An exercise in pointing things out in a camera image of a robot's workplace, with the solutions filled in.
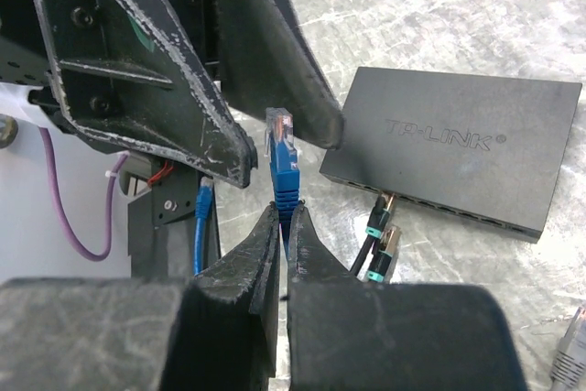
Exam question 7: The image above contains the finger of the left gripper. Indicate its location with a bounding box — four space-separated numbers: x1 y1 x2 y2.
216 0 344 149

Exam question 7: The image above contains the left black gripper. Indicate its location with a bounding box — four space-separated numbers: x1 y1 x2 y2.
1 0 255 188

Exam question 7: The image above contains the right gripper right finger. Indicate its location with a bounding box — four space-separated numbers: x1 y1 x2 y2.
288 205 527 391

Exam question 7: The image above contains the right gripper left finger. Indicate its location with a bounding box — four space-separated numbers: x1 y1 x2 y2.
1 206 280 390

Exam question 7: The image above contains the blue ethernet cable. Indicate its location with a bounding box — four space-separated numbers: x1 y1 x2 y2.
193 106 304 277

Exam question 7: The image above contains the black braided ethernet cable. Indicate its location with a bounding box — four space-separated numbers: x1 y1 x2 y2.
350 191 398 277

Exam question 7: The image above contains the black network switch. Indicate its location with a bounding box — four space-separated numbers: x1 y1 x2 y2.
320 67 581 242

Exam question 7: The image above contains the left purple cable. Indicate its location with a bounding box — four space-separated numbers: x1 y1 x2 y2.
38 127 132 263

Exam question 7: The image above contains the grey ethernet cable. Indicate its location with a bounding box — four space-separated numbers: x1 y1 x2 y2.
548 303 586 391

